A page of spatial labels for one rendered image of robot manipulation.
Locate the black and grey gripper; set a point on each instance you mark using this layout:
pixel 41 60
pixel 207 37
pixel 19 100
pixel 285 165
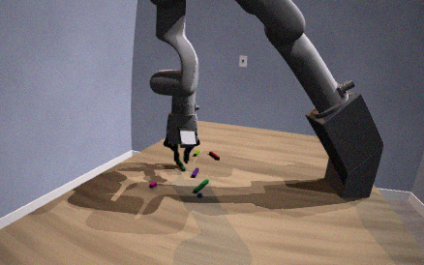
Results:
pixel 183 121

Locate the purple rod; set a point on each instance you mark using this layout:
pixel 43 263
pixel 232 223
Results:
pixel 195 173

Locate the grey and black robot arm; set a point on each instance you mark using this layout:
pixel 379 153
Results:
pixel 283 23

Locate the red rod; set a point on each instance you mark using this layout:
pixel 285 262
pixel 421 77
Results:
pixel 214 155

